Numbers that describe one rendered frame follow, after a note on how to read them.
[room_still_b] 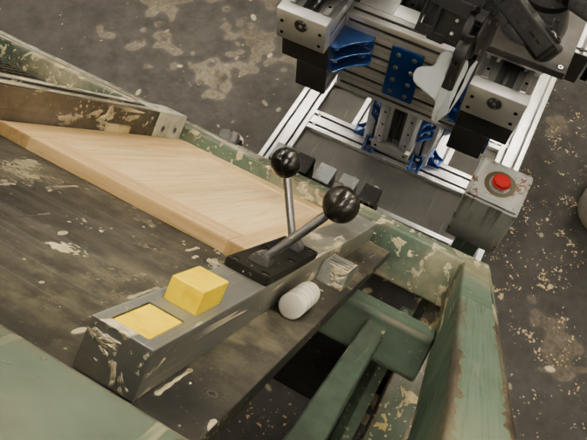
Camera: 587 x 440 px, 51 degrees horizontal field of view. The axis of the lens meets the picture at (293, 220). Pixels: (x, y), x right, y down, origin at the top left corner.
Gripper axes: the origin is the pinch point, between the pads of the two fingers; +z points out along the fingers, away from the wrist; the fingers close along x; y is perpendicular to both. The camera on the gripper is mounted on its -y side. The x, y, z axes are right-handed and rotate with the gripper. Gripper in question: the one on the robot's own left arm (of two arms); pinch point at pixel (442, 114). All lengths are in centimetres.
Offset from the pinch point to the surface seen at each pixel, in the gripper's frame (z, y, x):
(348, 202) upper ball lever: 5.8, -2.2, 28.5
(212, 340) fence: 16.2, -1.3, 44.3
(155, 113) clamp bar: 28, 58, -15
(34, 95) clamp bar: 20, 52, 20
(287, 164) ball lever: 9.5, 9.8, 18.9
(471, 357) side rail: 16.7, -18.9, 22.2
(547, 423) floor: 96, -47, -112
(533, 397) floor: 93, -40, -116
